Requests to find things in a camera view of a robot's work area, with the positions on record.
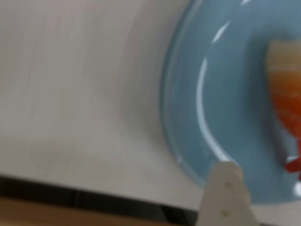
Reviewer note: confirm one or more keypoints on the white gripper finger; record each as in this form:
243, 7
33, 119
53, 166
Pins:
225, 200

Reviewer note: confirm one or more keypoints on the orange shrimp sushi toy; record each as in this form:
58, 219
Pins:
289, 106

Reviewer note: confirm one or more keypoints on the blue round dish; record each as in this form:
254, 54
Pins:
183, 94

